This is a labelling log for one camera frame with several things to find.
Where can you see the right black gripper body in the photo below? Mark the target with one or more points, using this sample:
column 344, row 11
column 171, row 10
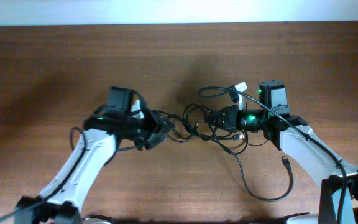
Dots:
column 245, row 119

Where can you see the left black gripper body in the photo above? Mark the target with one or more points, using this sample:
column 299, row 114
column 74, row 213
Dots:
column 137, row 130

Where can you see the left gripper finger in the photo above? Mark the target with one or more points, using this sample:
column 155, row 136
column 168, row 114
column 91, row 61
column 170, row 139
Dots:
column 153, row 140
column 159, row 124

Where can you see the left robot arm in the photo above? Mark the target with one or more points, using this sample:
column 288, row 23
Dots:
column 125, row 116

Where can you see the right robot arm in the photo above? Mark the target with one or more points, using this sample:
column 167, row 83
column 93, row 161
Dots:
column 336, row 178

